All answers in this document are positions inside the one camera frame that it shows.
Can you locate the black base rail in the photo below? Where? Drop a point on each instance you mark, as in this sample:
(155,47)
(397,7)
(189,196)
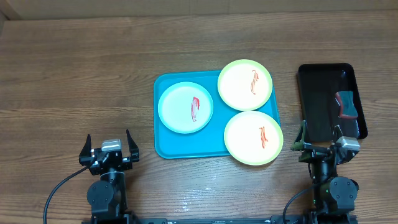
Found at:
(275,219)

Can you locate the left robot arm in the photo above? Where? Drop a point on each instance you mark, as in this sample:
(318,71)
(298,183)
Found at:
(108,197)

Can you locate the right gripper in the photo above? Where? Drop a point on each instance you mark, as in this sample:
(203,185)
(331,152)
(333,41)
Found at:
(319,149)

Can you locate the black plastic tray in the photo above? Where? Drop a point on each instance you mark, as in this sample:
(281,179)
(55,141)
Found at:
(317,85)

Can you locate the teal plastic tray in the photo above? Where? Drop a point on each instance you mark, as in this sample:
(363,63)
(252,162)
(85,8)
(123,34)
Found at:
(206,142)

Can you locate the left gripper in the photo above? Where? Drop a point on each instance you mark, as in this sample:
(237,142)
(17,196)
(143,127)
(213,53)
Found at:
(84,158)

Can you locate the yellow-green plate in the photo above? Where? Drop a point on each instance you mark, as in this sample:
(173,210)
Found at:
(253,138)
(245,85)

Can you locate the light blue plate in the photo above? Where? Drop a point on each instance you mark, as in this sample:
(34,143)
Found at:
(185,107)

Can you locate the red and green sponge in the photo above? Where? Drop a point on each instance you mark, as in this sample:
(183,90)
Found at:
(345,101)

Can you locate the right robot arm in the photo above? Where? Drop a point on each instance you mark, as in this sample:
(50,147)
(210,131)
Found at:
(333,195)

